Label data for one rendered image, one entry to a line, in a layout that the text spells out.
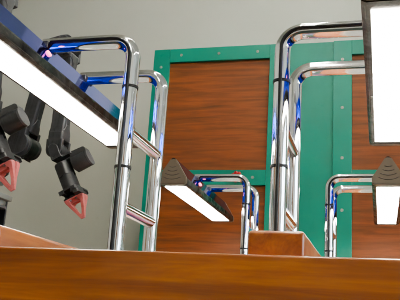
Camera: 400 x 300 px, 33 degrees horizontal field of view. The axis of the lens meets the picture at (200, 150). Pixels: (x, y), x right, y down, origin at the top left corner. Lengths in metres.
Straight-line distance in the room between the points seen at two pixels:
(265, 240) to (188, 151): 2.02
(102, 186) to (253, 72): 1.29
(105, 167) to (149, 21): 0.88
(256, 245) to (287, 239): 0.03
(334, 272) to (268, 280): 0.06
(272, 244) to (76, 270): 0.19
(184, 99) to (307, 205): 0.66
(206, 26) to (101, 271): 3.14
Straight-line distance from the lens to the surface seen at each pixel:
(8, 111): 1.87
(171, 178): 1.79
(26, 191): 3.84
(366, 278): 0.61
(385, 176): 1.71
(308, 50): 2.70
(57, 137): 2.27
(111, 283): 0.66
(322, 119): 2.59
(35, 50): 1.05
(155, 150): 1.14
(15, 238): 0.78
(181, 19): 3.81
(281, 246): 0.64
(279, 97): 0.97
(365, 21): 0.85
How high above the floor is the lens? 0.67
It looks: 15 degrees up
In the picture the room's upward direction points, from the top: 4 degrees clockwise
